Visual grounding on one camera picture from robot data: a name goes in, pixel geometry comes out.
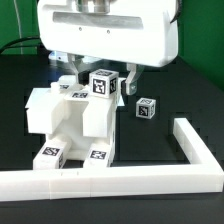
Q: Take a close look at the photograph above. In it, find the white chair seat part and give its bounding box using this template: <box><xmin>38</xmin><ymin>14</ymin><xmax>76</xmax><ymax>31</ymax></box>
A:
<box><xmin>44</xmin><ymin>128</ymin><xmax>116</xmax><ymax>161</ymax></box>

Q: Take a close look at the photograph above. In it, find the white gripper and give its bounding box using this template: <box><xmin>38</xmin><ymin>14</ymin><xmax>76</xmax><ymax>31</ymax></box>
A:
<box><xmin>37</xmin><ymin>0</ymin><xmax>178</xmax><ymax>95</ymax></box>

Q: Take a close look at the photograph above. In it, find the white tagged cube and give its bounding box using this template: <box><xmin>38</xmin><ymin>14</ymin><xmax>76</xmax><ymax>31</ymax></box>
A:
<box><xmin>136</xmin><ymin>98</ymin><xmax>156</xmax><ymax>119</ymax></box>
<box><xmin>89</xmin><ymin>69</ymin><xmax>119</xmax><ymax>98</ymax></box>

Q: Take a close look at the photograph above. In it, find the black cable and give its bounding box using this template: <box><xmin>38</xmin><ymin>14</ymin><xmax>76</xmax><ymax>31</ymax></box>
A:
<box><xmin>0</xmin><ymin>34</ymin><xmax>41</xmax><ymax>56</ymax></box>

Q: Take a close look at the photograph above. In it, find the white U-shaped frame fence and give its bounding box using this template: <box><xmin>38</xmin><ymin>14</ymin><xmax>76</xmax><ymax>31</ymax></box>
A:
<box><xmin>0</xmin><ymin>118</ymin><xmax>224</xmax><ymax>202</ymax></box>

